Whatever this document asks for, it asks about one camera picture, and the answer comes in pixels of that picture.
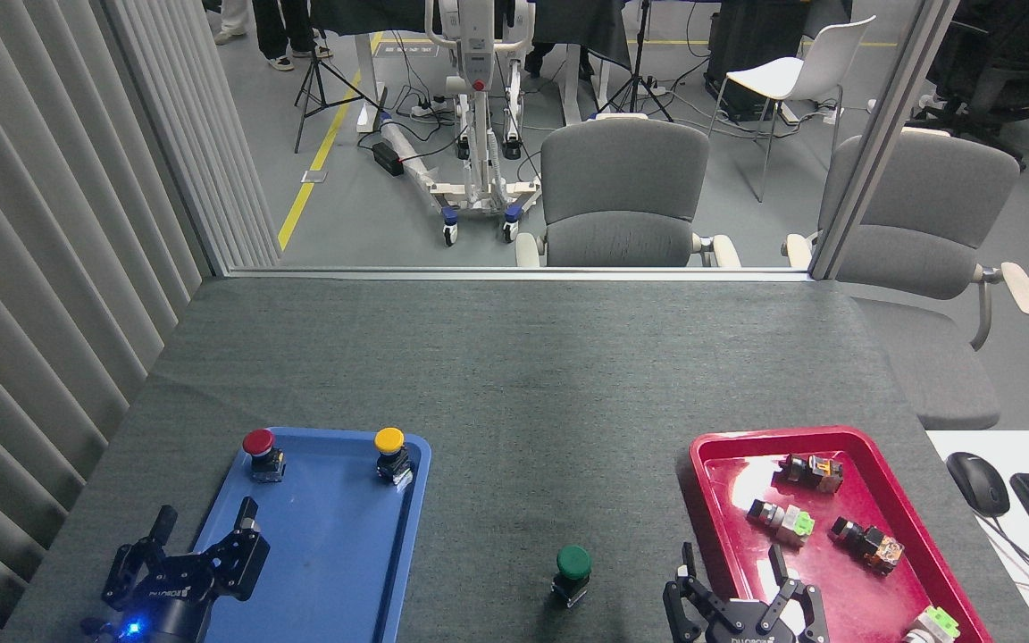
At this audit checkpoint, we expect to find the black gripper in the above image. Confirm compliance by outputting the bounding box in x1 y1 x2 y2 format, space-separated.
664 542 830 643
90 497 271 643

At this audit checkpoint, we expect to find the green push button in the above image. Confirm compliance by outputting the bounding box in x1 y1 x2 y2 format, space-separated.
552 545 593 608

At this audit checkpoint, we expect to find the red push button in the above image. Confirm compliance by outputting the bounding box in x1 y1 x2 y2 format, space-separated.
242 429 288 483

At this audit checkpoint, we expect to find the yellow push button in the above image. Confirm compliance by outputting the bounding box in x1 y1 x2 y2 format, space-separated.
374 427 414 486

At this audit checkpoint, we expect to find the red plastic tray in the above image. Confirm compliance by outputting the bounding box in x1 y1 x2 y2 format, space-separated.
689 426 993 643

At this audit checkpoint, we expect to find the blue plastic tray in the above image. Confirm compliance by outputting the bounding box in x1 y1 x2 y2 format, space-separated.
150 426 432 643

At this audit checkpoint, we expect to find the black computer mouse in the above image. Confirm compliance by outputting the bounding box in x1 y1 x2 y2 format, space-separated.
945 451 1011 518

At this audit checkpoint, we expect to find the white desk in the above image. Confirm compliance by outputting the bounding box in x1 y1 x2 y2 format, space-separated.
925 430 1029 643

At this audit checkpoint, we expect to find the grey slatted partition panel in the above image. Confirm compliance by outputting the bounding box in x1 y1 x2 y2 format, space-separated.
0 0 281 643

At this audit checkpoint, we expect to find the grey office chair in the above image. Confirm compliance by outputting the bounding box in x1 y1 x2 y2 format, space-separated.
514 114 741 269
782 127 1029 431

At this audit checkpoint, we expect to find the black tripod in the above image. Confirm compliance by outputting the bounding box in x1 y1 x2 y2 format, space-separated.
293 27 389 154
584 0 674 123

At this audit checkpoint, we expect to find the white stand on wheels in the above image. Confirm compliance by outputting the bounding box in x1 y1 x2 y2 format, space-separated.
381 0 544 246

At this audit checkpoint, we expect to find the white plastic chair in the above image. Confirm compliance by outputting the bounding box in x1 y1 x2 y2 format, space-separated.
708 15 877 203

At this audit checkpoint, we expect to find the person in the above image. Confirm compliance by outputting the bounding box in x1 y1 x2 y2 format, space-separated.
211 0 252 46
251 0 334 71
523 41 596 81

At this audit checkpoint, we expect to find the black office chair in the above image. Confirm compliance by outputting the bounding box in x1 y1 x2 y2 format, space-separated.
912 0 1029 172

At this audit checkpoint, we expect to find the silver switch with green block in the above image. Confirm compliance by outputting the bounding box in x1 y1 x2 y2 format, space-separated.
746 498 816 547
903 605 961 643

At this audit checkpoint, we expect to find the black switch with orange block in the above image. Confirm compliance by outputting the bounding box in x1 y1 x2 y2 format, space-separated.
829 516 905 575
778 453 844 494

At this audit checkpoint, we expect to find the silver post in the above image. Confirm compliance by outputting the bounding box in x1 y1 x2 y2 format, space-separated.
807 0 962 280

